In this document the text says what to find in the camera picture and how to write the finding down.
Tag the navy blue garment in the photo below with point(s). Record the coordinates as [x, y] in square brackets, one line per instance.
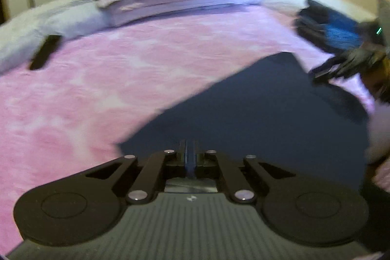
[259, 113]

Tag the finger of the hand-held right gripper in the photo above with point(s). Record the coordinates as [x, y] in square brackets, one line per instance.
[326, 71]
[359, 54]

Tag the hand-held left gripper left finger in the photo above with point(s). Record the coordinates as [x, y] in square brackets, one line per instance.
[186, 162]

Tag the pink rose blanket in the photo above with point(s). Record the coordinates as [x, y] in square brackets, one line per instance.
[106, 80]

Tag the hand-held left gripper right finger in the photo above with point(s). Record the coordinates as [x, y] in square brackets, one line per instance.
[195, 162]

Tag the person's right hand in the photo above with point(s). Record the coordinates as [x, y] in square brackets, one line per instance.
[377, 83]

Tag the black garment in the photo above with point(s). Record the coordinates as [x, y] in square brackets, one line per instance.
[313, 22]

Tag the light blue blanket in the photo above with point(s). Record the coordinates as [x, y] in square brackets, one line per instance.
[30, 22]

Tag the black smartphone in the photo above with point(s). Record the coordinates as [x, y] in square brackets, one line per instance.
[45, 51]

